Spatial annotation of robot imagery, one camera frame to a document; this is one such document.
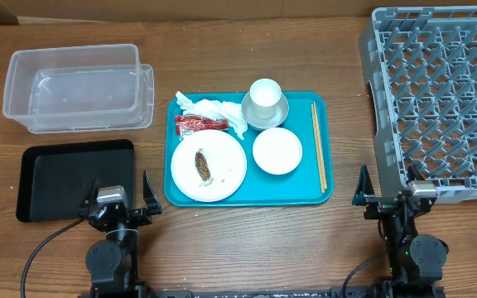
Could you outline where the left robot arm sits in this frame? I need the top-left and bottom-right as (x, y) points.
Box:
(79, 173), (162, 297)

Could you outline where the clear plastic bin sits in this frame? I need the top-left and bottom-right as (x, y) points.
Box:
(2, 44), (144, 133)

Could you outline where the grey dish rack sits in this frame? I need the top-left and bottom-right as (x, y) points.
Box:
(359, 6), (477, 204)

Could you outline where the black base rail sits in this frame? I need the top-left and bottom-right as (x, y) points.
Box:
(149, 286), (381, 298)

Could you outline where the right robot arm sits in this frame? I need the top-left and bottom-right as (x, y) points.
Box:
(341, 166), (449, 298)

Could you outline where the red snack wrapper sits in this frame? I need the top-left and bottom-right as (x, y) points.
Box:
(174, 114), (229, 137)

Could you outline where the brown food scrap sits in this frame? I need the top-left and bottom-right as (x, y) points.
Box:
(195, 148), (213, 186)

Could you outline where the black rectangular tray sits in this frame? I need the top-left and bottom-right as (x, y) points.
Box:
(16, 139), (135, 222)

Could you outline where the grey saucer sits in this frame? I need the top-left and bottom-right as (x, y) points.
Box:
(241, 93), (289, 131)

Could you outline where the wooden chopstick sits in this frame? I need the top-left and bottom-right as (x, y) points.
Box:
(311, 103), (325, 195)
(313, 100), (329, 191)

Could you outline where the large white plate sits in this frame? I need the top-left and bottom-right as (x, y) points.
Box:
(171, 130), (247, 203)

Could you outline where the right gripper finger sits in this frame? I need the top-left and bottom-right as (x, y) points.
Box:
(407, 164), (425, 182)
(352, 164), (374, 206)

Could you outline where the left wooden chopstick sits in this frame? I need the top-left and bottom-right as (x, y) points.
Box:
(311, 103), (325, 195)

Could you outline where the right wooden chopstick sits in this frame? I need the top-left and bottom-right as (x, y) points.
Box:
(313, 100), (329, 191)

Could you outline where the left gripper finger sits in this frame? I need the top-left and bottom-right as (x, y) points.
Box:
(142, 171), (162, 215)
(79, 180), (99, 209)

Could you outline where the white cup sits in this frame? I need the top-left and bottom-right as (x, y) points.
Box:
(249, 78), (282, 118)

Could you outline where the small white bowl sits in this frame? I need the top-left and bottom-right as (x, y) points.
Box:
(253, 127), (303, 175)

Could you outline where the white tissue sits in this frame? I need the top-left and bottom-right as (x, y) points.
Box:
(176, 91), (248, 140)

